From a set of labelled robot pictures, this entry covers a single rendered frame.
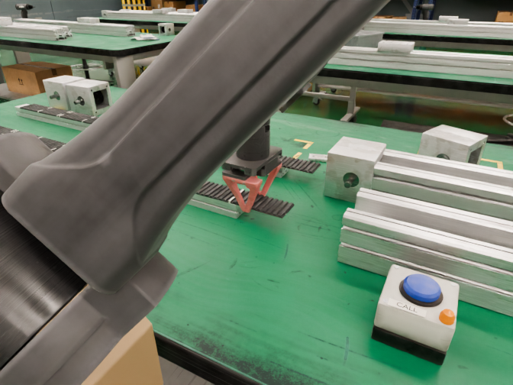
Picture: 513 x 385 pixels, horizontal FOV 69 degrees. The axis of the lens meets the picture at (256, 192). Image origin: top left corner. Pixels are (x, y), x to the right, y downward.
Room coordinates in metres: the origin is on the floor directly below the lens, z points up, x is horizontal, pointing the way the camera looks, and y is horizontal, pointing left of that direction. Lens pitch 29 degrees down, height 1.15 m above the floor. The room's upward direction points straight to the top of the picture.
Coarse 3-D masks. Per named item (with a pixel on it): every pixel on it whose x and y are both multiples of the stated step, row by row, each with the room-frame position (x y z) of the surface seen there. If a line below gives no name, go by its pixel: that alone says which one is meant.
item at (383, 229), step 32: (384, 192) 0.52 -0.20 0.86; (352, 224) 0.45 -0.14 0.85; (384, 224) 0.43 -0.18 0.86; (416, 224) 0.47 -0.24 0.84; (448, 224) 0.45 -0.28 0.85; (480, 224) 0.43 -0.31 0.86; (512, 224) 0.43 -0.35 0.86; (352, 256) 0.44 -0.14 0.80; (384, 256) 0.43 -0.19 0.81; (416, 256) 0.40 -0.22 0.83; (448, 256) 0.39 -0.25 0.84; (480, 256) 0.37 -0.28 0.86; (512, 256) 0.36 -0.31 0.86; (480, 288) 0.36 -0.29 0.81; (512, 288) 0.35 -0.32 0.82
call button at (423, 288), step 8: (408, 280) 0.33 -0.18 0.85; (416, 280) 0.33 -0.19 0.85; (424, 280) 0.33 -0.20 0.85; (432, 280) 0.33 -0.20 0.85; (408, 288) 0.32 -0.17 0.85; (416, 288) 0.32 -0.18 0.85; (424, 288) 0.32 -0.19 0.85; (432, 288) 0.32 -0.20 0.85; (440, 288) 0.32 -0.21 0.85; (416, 296) 0.31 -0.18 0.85; (424, 296) 0.31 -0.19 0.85; (432, 296) 0.31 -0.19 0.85
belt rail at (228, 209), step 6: (192, 198) 0.63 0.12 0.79; (198, 198) 0.61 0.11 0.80; (204, 198) 0.61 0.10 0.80; (210, 198) 0.60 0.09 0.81; (192, 204) 0.62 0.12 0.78; (198, 204) 0.61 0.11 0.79; (204, 204) 0.61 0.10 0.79; (210, 204) 0.61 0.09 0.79; (216, 204) 0.59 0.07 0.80; (222, 204) 0.59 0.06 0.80; (228, 204) 0.58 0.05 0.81; (210, 210) 0.60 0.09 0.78; (216, 210) 0.60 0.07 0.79; (222, 210) 0.59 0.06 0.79; (228, 210) 0.59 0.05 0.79; (234, 210) 0.58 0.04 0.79; (240, 210) 0.59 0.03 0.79; (234, 216) 0.58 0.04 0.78
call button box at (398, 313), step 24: (384, 288) 0.33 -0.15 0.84; (456, 288) 0.33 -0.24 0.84; (384, 312) 0.30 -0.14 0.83; (408, 312) 0.29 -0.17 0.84; (432, 312) 0.29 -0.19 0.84; (456, 312) 0.29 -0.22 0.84; (384, 336) 0.30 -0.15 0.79; (408, 336) 0.29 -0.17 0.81; (432, 336) 0.28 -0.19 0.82; (432, 360) 0.28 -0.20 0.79
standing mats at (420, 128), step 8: (384, 120) 3.53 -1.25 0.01; (392, 128) 3.27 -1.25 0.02; (400, 128) 3.27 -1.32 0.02; (408, 128) 3.27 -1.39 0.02; (416, 128) 3.27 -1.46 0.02; (424, 128) 3.27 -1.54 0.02; (488, 136) 3.07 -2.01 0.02; (496, 136) 3.07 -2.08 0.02; (504, 136) 3.07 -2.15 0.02; (504, 144) 2.88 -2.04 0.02
